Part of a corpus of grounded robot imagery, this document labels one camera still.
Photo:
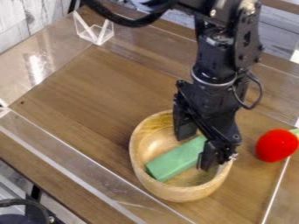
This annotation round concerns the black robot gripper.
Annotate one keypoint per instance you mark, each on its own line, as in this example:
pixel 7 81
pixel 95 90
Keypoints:
pixel 206 107

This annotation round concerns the green rectangular block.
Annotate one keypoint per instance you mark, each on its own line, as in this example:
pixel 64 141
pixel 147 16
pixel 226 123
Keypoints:
pixel 177 160

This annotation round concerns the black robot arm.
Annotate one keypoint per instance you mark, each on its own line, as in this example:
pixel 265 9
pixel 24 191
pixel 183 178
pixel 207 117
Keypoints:
pixel 229 45

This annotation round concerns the brown wooden bowl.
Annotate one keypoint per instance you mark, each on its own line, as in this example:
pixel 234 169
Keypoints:
pixel 151 140

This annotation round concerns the red strawberry toy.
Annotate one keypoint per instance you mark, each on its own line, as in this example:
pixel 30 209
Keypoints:
pixel 277 145

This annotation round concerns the black metal table leg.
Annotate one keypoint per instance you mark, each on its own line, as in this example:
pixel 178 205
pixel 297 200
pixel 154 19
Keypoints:
pixel 36 193

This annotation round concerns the clear acrylic corner bracket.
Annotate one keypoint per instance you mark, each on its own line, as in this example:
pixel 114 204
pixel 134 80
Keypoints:
pixel 97 34

